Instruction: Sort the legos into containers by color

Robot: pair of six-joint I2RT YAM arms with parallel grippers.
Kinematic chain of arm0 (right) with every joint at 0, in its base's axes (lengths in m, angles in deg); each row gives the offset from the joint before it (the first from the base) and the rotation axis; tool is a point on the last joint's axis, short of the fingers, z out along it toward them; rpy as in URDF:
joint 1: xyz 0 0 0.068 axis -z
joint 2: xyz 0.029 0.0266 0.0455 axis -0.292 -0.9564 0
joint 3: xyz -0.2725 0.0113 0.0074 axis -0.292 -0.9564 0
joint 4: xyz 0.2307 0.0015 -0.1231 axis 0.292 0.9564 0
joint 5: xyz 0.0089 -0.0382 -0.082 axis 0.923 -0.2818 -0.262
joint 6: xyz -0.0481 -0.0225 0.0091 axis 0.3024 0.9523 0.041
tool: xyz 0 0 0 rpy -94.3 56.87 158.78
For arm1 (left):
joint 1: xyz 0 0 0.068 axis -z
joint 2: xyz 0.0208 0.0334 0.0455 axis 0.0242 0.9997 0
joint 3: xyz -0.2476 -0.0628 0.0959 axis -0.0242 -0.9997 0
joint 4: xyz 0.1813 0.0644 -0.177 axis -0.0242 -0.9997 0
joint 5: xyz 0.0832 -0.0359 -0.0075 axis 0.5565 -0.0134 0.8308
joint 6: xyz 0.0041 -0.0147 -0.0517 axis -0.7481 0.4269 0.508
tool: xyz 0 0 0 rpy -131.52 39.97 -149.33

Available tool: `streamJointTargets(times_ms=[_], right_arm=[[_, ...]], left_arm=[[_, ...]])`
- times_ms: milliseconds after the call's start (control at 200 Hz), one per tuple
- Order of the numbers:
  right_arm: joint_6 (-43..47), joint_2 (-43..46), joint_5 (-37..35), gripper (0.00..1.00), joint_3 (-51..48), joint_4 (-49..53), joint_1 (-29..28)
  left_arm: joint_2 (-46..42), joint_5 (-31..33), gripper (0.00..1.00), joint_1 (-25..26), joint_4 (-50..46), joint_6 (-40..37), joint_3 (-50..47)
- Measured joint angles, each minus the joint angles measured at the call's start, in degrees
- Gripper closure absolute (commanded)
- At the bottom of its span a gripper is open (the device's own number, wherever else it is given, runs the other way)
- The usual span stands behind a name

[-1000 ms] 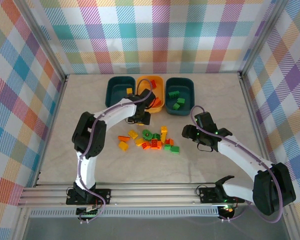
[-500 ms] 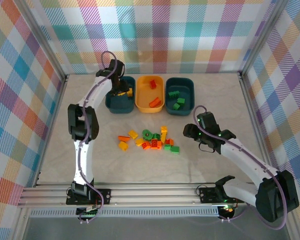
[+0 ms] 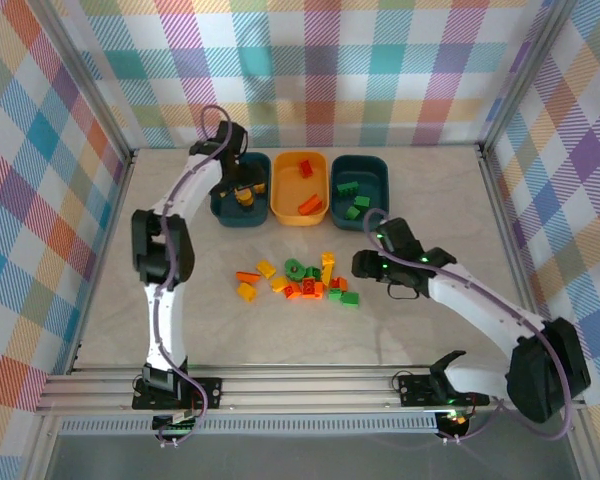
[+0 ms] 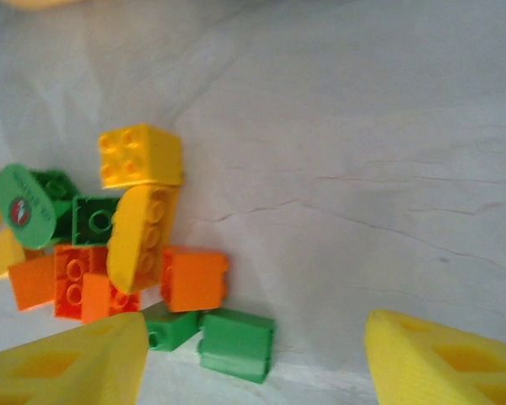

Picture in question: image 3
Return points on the yellow round-window lego piece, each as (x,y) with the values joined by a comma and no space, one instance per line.
(245,199)

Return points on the large orange lego brick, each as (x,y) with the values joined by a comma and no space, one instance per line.
(311,204)

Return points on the orange sloped lego brick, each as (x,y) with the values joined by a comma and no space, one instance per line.
(248,276)

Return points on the long green lego brick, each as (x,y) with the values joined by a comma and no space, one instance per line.
(347,188)

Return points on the small yellow lego brick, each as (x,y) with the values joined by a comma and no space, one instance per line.
(280,284)

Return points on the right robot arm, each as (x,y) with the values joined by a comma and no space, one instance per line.
(480,300)

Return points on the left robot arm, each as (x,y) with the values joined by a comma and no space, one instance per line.
(157,320)

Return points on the dark teal plastic container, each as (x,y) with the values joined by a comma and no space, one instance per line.
(370,175)
(240,219)

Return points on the yellow-orange plastic container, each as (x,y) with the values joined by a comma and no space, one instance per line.
(290,185)

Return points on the small red lego brick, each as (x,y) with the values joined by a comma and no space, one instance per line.
(306,169)

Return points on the tall yellow lego brick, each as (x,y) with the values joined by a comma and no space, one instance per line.
(328,265)

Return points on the small electronics board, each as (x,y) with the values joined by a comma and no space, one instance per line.
(457,420)
(177,422)

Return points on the aluminum side rail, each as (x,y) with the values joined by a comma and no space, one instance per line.
(511,225)
(113,225)

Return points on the aluminum base rail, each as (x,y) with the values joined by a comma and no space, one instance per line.
(305,387)

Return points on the aluminum frame post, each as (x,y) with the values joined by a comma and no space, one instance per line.
(89,75)
(524,75)

